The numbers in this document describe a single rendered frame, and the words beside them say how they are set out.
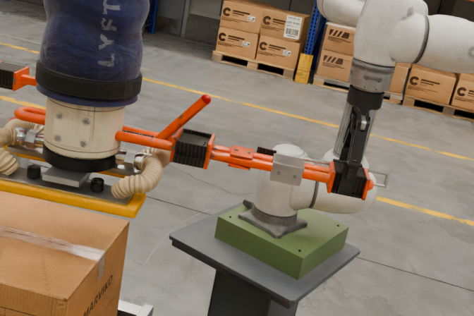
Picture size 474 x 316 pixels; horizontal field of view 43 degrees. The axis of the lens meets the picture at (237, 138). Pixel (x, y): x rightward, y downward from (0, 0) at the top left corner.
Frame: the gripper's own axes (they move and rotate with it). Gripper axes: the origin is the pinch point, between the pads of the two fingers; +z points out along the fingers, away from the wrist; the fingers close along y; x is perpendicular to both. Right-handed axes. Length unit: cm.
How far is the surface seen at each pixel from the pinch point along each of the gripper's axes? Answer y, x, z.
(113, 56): 9, -52, -19
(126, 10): 8, -51, -28
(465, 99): -670, 231, 102
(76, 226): -10, -63, 32
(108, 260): -5, -52, 37
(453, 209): -330, 141, 128
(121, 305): -31, -52, 68
